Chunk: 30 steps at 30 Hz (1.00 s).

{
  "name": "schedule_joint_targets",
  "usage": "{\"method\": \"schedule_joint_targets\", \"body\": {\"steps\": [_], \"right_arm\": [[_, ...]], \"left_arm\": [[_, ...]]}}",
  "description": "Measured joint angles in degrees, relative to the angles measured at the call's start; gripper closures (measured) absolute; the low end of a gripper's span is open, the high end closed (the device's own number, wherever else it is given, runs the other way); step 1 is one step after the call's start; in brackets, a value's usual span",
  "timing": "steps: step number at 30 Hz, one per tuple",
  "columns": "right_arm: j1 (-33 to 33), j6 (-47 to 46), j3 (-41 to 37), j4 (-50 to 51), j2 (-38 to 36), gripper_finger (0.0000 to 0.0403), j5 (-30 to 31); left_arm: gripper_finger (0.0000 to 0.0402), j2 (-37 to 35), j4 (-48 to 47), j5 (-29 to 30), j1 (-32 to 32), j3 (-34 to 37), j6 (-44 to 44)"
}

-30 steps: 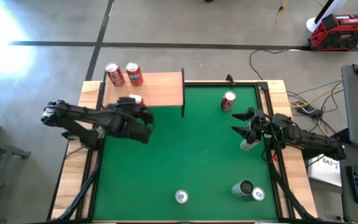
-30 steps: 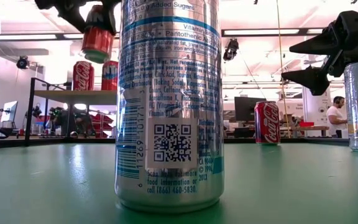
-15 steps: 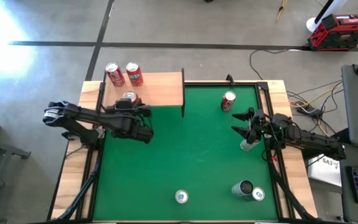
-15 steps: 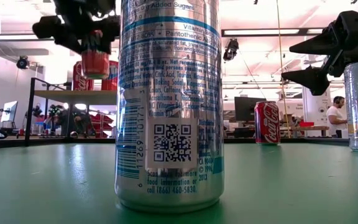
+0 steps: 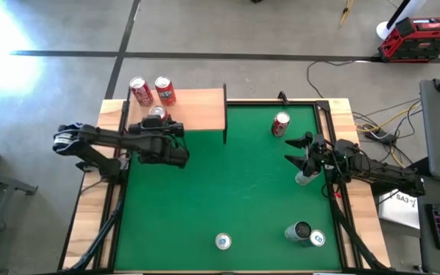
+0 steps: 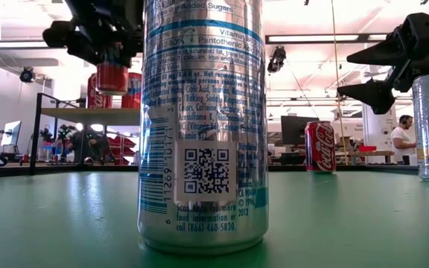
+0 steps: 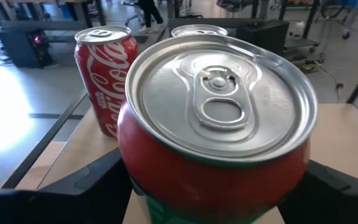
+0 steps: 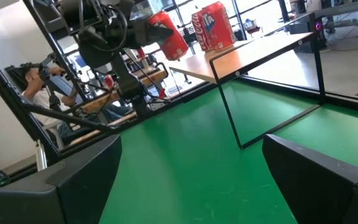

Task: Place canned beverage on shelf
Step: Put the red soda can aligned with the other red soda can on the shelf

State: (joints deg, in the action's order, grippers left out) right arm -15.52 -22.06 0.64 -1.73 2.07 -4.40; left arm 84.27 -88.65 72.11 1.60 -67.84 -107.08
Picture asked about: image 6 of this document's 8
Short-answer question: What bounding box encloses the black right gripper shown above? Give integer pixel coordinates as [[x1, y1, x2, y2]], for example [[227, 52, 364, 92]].
[[337, 13, 429, 115]]

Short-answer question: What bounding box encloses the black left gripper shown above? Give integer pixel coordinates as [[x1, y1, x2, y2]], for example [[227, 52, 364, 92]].
[[42, 16, 144, 68]]

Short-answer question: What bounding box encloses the red Fanta can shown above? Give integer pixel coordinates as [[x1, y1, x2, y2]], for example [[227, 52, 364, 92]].
[[95, 61, 130, 97], [121, 71, 144, 109]]

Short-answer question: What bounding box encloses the red Coca-Cola can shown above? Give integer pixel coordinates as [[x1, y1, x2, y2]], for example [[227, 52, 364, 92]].
[[304, 121, 337, 174], [86, 72, 114, 109]]

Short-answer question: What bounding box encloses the silver blue Red Bull can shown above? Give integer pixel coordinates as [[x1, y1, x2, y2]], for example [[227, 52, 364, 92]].
[[137, 0, 270, 256]]

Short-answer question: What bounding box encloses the thin yellow pole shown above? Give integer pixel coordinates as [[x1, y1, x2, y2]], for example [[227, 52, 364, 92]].
[[329, 0, 349, 165]]

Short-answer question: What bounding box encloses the white cylindrical pillar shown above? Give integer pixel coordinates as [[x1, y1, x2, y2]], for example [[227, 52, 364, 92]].
[[362, 102, 401, 165]]

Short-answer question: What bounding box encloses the person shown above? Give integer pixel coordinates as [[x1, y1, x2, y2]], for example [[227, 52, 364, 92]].
[[69, 128, 106, 165], [390, 114, 417, 165]]

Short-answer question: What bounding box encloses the wooden background table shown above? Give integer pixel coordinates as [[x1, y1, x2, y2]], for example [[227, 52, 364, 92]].
[[348, 150, 396, 165]]

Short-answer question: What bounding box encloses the red storage bin rack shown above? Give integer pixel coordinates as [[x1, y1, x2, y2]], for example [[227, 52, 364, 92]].
[[106, 135, 138, 166]]

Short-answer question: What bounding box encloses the black computer monitor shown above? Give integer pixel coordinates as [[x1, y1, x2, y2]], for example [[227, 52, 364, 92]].
[[280, 115, 320, 147]]

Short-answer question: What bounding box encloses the small white monitor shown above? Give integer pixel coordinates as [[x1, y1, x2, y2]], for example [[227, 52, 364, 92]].
[[0, 121, 22, 148]]

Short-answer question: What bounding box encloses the wooden shelf black metal frame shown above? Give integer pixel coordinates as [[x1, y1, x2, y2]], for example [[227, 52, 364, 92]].
[[29, 92, 141, 176]]

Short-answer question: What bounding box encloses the black ceiling camera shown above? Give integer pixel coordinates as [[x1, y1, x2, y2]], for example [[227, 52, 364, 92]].
[[19, 66, 36, 83]]

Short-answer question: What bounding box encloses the black hanging camera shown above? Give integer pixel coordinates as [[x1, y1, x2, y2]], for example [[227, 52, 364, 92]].
[[266, 45, 287, 74]]

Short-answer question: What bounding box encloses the black table frame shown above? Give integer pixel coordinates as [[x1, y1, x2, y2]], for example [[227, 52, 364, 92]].
[[0, 163, 420, 180]]

